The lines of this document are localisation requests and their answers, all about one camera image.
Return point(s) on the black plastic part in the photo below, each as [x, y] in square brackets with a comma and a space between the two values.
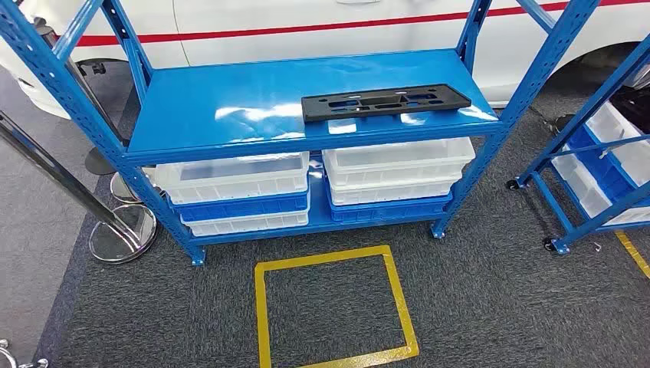
[315, 109]

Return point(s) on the blue metal shelf rack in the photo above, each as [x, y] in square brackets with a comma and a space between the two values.
[228, 101]

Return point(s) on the blue wheeled shelf rack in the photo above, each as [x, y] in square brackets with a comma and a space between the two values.
[560, 245]

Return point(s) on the blue storage bin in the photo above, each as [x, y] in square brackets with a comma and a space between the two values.
[596, 167]
[386, 211]

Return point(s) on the yellow tape square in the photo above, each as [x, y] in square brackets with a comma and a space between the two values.
[261, 315]

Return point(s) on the white car red stripe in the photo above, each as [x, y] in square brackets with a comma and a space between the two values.
[254, 46]

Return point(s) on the yellow floor tape strip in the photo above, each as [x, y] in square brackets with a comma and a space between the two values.
[635, 254]

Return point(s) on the chrome stanchion post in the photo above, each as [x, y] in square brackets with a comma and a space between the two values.
[122, 192]
[122, 238]

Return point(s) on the dark stanchion post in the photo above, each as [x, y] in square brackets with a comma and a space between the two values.
[99, 163]

